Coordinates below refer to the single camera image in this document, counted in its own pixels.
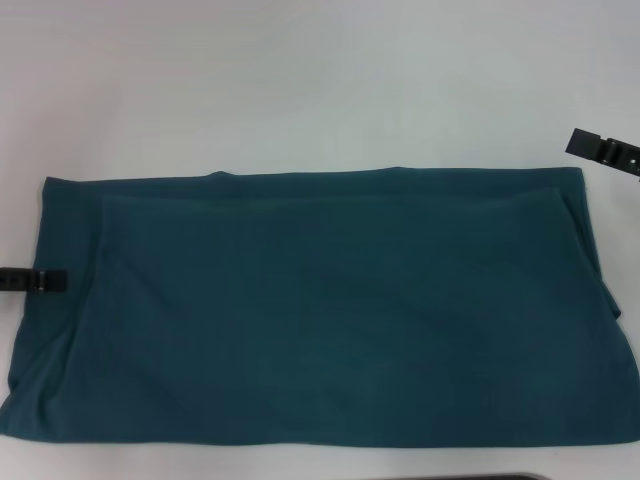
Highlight teal T-shirt with FREE print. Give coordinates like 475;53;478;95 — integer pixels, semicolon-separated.
0;165;640;451

